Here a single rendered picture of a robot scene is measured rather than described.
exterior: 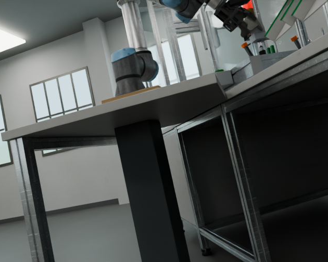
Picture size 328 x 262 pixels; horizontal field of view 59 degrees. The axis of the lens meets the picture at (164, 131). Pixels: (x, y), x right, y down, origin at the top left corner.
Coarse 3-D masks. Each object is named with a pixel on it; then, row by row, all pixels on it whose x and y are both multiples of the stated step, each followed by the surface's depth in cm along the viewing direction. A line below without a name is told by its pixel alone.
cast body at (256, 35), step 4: (256, 28) 125; (252, 32) 128; (256, 32) 125; (260, 32) 126; (264, 32) 126; (252, 36) 127; (256, 36) 125; (260, 36) 125; (264, 36) 126; (252, 40) 127; (256, 40) 126; (260, 40) 128; (264, 40) 128
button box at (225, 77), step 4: (216, 72) 119; (220, 72) 119; (224, 72) 120; (228, 72) 120; (220, 76) 119; (224, 76) 119; (228, 76) 120; (220, 80) 119; (224, 80) 119; (228, 80) 120; (232, 80) 120; (224, 84) 119; (228, 84) 119; (224, 88) 127
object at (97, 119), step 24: (144, 96) 80; (168, 96) 79; (192, 96) 87; (216, 96) 97; (48, 120) 88; (72, 120) 86; (96, 120) 92; (120, 120) 104; (144, 120) 119; (168, 120) 139
